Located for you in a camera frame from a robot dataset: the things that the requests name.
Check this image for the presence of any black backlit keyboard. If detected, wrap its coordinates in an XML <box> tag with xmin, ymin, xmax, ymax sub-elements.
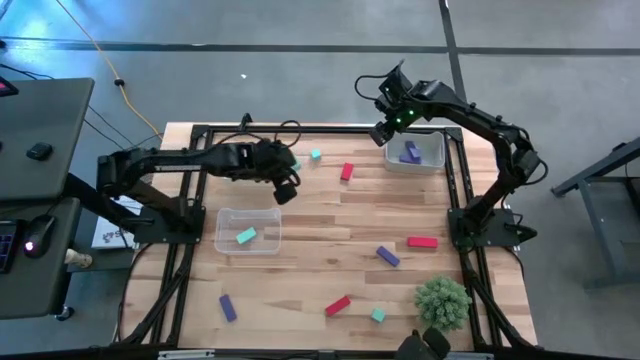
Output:
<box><xmin>0</xmin><ymin>219</ymin><xmax>20</xmax><ymax>275</ymax></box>

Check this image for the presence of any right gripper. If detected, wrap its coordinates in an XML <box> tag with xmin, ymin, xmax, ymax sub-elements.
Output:
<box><xmin>369</xmin><ymin>92</ymin><xmax>426</xmax><ymax>148</ymax></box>

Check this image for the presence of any black computer mouse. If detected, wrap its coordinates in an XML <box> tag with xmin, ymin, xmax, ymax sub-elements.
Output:
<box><xmin>20</xmin><ymin>213</ymin><xmax>57</xmax><ymax>260</ymax></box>

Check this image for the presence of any red-lit black device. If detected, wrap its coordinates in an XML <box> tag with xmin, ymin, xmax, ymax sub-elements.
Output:
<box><xmin>0</xmin><ymin>74</ymin><xmax>20</xmax><ymax>99</ymax></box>

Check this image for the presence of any green artificial plant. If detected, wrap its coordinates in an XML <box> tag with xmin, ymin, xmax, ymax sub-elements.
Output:
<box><xmin>413</xmin><ymin>273</ymin><xmax>474</xmax><ymax>334</ymax></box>

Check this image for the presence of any white printed paper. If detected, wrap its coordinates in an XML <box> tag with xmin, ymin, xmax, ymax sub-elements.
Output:
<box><xmin>91</xmin><ymin>195</ymin><xmax>144</xmax><ymax>250</ymax></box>

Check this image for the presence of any yellow cable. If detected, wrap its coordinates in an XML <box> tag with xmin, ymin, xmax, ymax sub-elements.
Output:
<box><xmin>53</xmin><ymin>0</ymin><xmax>164</xmax><ymax>141</ymax></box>

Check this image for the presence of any black aluminium table frame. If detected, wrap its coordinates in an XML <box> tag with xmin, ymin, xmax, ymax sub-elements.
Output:
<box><xmin>112</xmin><ymin>122</ymin><xmax>539</xmax><ymax>360</ymax></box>

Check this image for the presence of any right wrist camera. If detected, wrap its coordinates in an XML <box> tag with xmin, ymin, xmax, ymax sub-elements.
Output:
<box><xmin>382</xmin><ymin>63</ymin><xmax>407</xmax><ymax>101</ymax></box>

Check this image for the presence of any dark grey desk surface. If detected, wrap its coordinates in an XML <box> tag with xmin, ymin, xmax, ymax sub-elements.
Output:
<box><xmin>0</xmin><ymin>77</ymin><xmax>96</xmax><ymax>202</ymax></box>
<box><xmin>0</xmin><ymin>197</ymin><xmax>84</xmax><ymax>321</ymax></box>

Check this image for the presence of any beige knob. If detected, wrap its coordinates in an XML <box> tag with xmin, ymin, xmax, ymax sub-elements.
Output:
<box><xmin>63</xmin><ymin>248</ymin><xmax>94</xmax><ymax>270</ymax></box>

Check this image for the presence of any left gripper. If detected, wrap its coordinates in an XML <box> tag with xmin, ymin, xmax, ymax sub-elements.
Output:
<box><xmin>252</xmin><ymin>139</ymin><xmax>300</xmax><ymax>205</ymax></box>

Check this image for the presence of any clear plastic bin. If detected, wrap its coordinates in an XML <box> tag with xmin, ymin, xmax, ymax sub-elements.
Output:
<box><xmin>214</xmin><ymin>206</ymin><xmax>284</xmax><ymax>256</ymax></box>

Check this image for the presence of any small black device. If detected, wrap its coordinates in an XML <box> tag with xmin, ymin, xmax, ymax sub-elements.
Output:
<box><xmin>25</xmin><ymin>142</ymin><xmax>54</xmax><ymax>162</ymax></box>

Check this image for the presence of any grey metal stand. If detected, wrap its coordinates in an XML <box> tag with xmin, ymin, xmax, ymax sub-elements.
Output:
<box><xmin>549</xmin><ymin>135</ymin><xmax>640</xmax><ymax>291</ymax></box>

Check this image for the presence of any black floor cable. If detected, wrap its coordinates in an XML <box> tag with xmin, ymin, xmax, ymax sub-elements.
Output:
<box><xmin>0</xmin><ymin>62</ymin><xmax>161</xmax><ymax>161</ymax></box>

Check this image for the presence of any person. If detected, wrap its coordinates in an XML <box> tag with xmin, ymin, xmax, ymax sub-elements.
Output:
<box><xmin>397</xmin><ymin>327</ymin><xmax>452</xmax><ymax>360</ymax></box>

